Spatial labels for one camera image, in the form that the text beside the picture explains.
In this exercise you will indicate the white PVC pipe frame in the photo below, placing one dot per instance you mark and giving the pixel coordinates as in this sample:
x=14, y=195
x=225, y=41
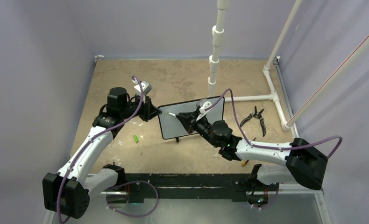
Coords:
x=218, y=31

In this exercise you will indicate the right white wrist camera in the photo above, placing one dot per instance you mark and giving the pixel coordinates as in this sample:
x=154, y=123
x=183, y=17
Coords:
x=202, y=108

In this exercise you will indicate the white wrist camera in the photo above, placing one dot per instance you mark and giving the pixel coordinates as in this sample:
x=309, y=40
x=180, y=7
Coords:
x=143, y=88
x=202, y=108

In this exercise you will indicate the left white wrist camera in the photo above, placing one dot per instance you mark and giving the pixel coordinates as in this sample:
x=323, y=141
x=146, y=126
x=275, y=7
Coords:
x=143, y=88

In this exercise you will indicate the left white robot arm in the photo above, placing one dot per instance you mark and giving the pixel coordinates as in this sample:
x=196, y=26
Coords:
x=69, y=191

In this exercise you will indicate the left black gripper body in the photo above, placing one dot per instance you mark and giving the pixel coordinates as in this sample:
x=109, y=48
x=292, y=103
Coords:
x=131, y=108

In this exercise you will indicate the yellow-handled pliers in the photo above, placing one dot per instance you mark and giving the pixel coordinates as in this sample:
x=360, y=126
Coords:
x=244, y=163

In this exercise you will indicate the green marker cap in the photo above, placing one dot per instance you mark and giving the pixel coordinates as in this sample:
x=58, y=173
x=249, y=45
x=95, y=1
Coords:
x=135, y=138

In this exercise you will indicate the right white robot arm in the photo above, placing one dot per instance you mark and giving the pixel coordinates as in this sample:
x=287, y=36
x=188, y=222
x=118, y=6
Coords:
x=296, y=161

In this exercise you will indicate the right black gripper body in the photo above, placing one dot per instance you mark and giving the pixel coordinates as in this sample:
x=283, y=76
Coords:
x=202, y=126

